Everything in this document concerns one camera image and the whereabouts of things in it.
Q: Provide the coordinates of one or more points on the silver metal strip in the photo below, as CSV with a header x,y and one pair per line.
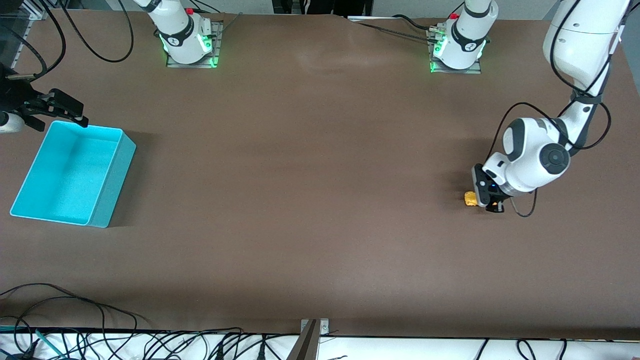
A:
x,y
362,18

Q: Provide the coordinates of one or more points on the white lower shelf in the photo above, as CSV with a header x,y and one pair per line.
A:
x,y
400,350

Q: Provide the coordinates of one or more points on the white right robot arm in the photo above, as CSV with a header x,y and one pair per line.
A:
x,y
180,30

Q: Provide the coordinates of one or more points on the yellow beetle toy car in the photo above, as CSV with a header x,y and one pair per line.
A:
x,y
470,199

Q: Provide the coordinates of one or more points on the metal table edge bracket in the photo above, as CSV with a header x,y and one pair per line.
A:
x,y
324,326

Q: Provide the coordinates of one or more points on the aluminium frame post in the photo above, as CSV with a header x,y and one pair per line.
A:
x,y
15,30

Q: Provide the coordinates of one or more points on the brown table cover sheet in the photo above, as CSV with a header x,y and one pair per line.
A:
x,y
320,200

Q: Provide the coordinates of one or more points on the grey camera mount pole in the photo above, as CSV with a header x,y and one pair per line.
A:
x,y
305,347

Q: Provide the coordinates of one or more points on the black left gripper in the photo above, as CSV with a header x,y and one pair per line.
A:
x,y
496,204

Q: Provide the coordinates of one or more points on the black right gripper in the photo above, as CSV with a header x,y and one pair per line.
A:
x,y
15,97

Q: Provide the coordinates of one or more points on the teal plastic bin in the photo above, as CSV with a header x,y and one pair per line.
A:
x,y
70,170

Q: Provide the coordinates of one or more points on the black cabinet base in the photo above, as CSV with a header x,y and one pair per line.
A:
x,y
320,6

